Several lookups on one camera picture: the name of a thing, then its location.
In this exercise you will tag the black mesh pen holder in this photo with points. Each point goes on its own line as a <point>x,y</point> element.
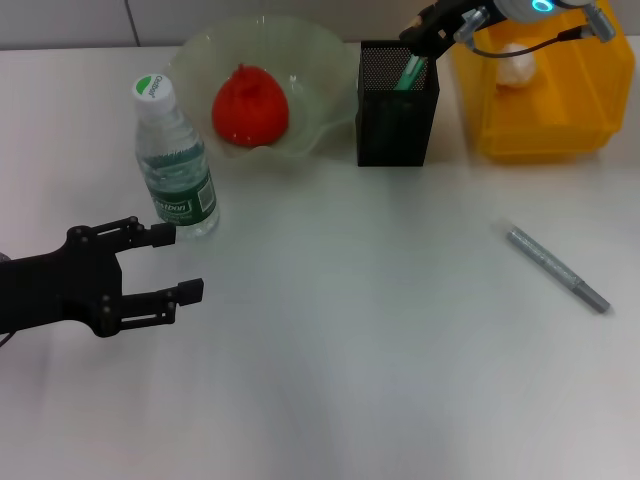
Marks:
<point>395,130</point>

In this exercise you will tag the grey glitter pen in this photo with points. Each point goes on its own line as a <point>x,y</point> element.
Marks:
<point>555,267</point>

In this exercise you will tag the red-orange toy orange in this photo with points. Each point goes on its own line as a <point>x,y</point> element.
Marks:
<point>250,110</point>

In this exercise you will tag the white paper ball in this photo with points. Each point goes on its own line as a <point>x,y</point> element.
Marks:
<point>515,70</point>

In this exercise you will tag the yellow plastic bin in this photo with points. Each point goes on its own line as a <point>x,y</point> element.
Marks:
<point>550,130</point>

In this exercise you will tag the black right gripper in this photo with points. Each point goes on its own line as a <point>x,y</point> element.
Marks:
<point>450,15</point>

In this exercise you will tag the clear green-label water bottle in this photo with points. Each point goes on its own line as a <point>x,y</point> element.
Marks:
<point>175,165</point>

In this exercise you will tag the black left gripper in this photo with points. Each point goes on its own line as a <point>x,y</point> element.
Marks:
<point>55,290</point>

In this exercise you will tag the mint green utility knife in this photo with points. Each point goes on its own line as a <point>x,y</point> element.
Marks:
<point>407,77</point>

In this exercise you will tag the translucent wavy glass fruit bowl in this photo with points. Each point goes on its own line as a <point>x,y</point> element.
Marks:
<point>315,75</point>

